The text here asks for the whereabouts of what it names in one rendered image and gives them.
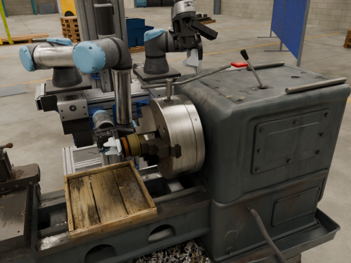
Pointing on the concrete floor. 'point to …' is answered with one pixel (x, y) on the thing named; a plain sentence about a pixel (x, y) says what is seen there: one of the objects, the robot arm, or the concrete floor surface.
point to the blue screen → (290, 25)
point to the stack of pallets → (70, 28)
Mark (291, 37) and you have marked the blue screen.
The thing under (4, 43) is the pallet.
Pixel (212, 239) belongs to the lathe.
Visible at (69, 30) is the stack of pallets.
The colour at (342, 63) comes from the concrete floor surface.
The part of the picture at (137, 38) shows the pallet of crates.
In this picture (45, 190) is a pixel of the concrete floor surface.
